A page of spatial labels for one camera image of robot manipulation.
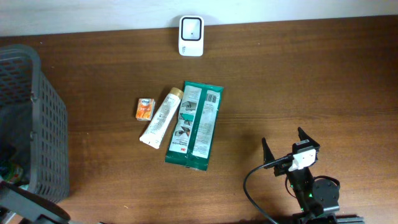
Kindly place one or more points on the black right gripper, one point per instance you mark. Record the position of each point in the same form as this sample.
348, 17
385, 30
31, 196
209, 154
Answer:
267, 155

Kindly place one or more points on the green white 3M package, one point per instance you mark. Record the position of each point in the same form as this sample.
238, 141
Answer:
192, 138

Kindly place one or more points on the white tube gold cap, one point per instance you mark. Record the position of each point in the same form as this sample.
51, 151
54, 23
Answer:
156, 129

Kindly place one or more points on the small orange tissue pack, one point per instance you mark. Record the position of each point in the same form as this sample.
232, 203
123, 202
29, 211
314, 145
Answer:
145, 109

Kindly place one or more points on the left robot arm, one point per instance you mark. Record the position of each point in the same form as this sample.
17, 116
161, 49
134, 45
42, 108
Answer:
31, 207

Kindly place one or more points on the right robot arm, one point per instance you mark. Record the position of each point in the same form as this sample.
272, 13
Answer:
317, 196

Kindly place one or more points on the white barcode scanner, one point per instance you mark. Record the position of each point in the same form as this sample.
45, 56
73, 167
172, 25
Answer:
191, 36

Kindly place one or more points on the grey plastic basket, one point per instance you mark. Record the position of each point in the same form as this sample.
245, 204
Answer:
34, 121

